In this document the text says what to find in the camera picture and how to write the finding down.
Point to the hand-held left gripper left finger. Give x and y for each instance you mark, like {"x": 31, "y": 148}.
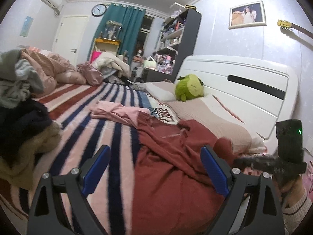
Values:
{"x": 96, "y": 170}

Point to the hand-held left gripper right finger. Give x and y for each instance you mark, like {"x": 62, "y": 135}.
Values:
{"x": 215, "y": 173}

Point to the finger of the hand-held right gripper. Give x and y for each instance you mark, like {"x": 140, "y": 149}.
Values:
{"x": 256, "y": 162}

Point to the red garment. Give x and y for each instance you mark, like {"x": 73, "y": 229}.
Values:
{"x": 171, "y": 166}

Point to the person's right forearm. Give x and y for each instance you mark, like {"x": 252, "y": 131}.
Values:
{"x": 299, "y": 216}

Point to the person's right hand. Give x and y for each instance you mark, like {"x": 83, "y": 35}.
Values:
{"x": 296, "y": 191}

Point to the pink floral cloth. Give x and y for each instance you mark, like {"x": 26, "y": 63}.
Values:
{"x": 308, "y": 176}

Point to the pink garment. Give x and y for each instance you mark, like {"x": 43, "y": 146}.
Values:
{"x": 115, "y": 112}

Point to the striped blanket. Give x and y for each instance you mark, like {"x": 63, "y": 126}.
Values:
{"x": 97, "y": 107}

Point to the tan fleece garment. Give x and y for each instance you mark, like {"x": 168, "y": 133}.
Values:
{"x": 31, "y": 156}

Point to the white bed headboard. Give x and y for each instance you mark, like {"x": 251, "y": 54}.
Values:
{"x": 244, "y": 90}

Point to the white printed cloth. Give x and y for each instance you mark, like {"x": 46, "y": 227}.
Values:
{"x": 162, "y": 113}

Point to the dark navy garment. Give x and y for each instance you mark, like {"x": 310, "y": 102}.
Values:
{"x": 22, "y": 127}

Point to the green plush toy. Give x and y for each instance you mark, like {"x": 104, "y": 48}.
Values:
{"x": 188, "y": 88}

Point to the pink satin pillow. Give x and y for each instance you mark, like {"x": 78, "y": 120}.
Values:
{"x": 90, "y": 74}

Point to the small beige pillow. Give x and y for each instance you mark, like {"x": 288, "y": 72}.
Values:
{"x": 161, "y": 89}

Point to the beige blanket pile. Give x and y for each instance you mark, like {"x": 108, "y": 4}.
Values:
{"x": 110, "y": 64}

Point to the pink quilt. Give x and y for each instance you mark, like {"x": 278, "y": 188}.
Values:
{"x": 51, "y": 68}

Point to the grey garment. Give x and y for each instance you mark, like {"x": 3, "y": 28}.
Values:
{"x": 19, "y": 78}

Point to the yellow shelf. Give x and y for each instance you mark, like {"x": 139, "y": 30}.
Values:
{"x": 106, "y": 44}

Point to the white door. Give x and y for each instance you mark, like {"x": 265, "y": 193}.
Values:
{"x": 69, "y": 38}

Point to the dark bookshelf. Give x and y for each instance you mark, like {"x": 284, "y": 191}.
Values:
{"x": 179, "y": 41}

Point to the framed photo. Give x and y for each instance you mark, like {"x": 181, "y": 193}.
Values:
{"x": 247, "y": 14}

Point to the teal curtain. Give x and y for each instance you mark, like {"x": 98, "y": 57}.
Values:
{"x": 124, "y": 29}

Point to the wall clock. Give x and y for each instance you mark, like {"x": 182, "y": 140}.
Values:
{"x": 98, "y": 10}

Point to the light blue wall poster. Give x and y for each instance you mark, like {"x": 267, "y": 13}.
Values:
{"x": 26, "y": 26}

